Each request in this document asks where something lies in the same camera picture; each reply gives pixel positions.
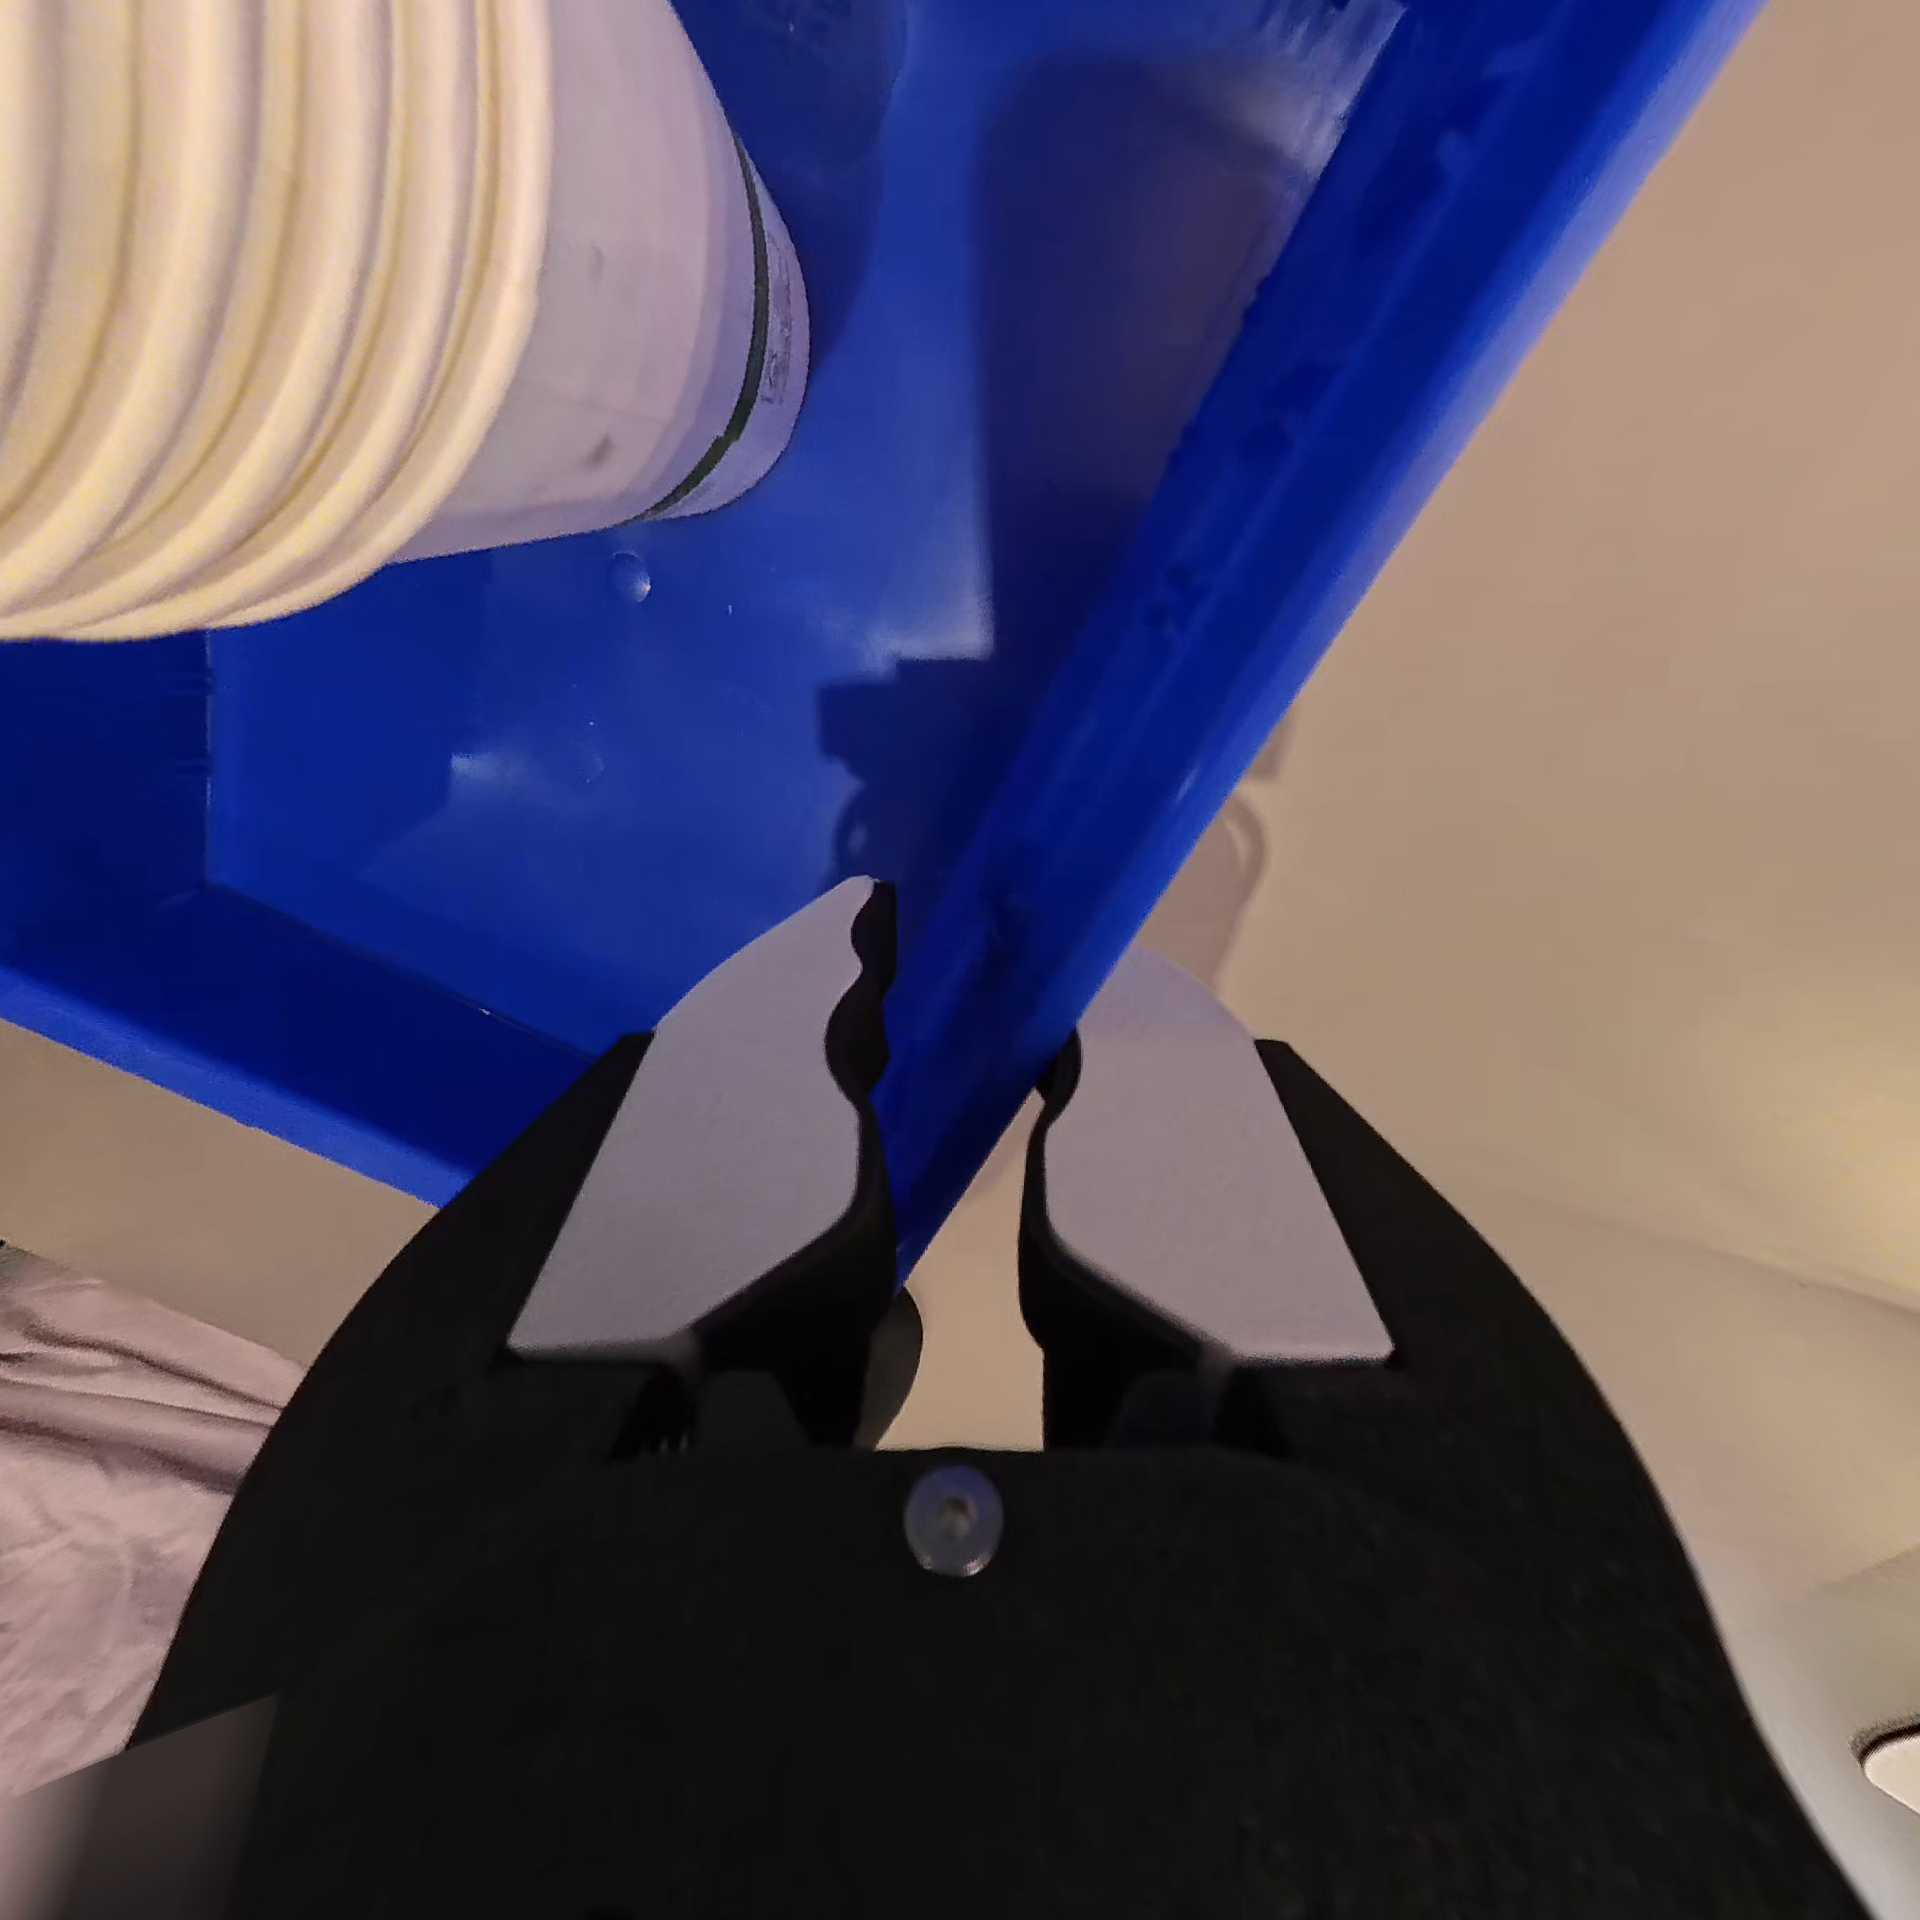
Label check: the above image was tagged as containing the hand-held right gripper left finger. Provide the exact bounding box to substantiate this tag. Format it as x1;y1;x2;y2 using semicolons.
509;878;902;1442

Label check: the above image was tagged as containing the stack of nested white cups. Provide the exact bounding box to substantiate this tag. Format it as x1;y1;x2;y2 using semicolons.
0;0;813;639

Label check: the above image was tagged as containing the blue plastic bin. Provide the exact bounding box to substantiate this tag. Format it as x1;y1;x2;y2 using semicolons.
0;0;1766;1259

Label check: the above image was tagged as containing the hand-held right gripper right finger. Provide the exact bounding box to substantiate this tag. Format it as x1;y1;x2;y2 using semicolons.
1022;946;1399;1456

